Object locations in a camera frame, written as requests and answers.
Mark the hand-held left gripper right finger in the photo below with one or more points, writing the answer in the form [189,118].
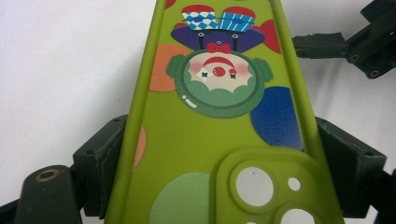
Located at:
[355,168]

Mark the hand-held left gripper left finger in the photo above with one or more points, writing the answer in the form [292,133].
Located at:
[99,161]

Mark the green clown phone case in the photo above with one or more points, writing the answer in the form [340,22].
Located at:
[186,130]

